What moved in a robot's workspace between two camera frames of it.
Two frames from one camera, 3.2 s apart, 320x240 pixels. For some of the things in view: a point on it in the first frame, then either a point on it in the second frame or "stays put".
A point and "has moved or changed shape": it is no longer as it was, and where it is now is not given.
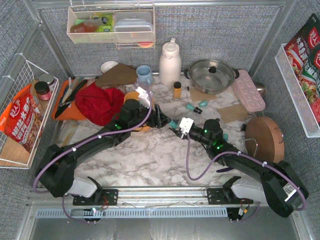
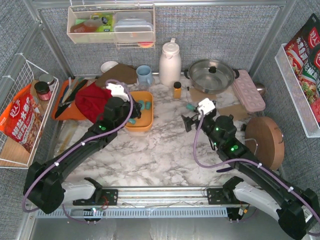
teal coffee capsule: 173,124 has moved or changed shape
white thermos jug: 170,64 stays put
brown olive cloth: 120,74 stays put
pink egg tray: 249,95 stays put
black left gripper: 157,116 → 136,110
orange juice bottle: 177,85 stays put
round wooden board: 264,139 stays put
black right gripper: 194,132 → 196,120
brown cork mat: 232,113 stays put
